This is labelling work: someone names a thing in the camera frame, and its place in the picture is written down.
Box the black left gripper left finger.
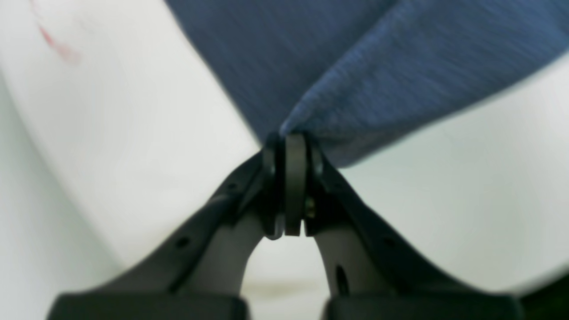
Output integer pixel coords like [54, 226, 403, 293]
[48, 134, 284, 320]

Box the dark blue t-shirt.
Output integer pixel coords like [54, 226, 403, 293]
[167, 0, 569, 167]

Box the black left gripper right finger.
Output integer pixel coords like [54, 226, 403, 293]
[284, 134, 524, 320]

